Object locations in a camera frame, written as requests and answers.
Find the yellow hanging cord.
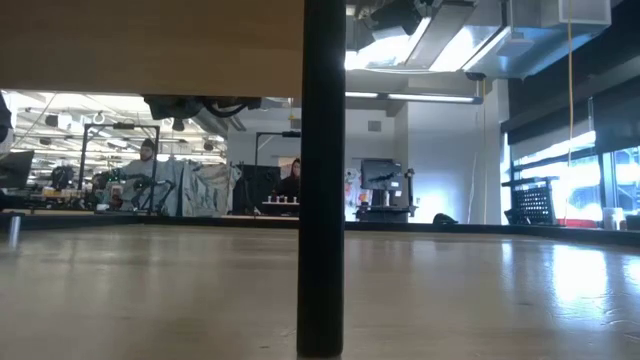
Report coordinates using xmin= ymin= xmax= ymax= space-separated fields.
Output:
xmin=563 ymin=0 xmax=575 ymax=226

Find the background wooden shelf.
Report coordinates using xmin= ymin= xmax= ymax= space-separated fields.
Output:
xmin=260 ymin=194 xmax=301 ymax=207

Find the white bucket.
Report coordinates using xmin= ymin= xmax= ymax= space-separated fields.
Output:
xmin=601 ymin=205 xmax=627 ymax=231

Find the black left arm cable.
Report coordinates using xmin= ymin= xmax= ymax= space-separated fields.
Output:
xmin=199 ymin=99 xmax=251 ymax=120

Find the black equipment stand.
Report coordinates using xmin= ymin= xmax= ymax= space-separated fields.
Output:
xmin=355 ymin=167 xmax=419 ymax=224

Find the black background gantry frame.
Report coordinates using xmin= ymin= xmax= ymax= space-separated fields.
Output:
xmin=253 ymin=130 xmax=303 ymax=201
xmin=75 ymin=122 xmax=162 ymax=197

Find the red tray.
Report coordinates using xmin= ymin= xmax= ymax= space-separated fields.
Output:
xmin=558 ymin=217 xmax=604 ymax=229

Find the black perforated cart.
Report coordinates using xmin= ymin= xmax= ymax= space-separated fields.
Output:
xmin=501 ymin=174 xmax=562 ymax=226

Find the black monitor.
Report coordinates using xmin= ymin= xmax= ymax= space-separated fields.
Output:
xmin=0 ymin=149 xmax=36 ymax=191

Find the silver ventilation duct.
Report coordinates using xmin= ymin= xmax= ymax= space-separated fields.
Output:
xmin=344 ymin=0 xmax=612 ymax=81

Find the person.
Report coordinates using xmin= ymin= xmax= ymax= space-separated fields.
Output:
xmin=275 ymin=158 xmax=302 ymax=202
xmin=119 ymin=138 xmax=169 ymax=211

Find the black display screen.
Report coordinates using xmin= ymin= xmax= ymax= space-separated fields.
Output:
xmin=359 ymin=158 xmax=404 ymax=192

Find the black background partition panel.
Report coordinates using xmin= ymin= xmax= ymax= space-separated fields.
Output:
xmin=232 ymin=163 xmax=282 ymax=215

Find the white colourful poster board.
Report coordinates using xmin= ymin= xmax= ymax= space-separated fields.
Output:
xmin=344 ymin=168 xmax=362 ymax=221

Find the ceiling strip light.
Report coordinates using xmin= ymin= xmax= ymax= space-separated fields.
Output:
xmin=345 ymin=91 xmax=485 ymax=105

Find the pale hanging cloth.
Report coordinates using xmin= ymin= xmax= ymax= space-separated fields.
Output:
xmin=157 ymin=158 xmax=242 ymax=218

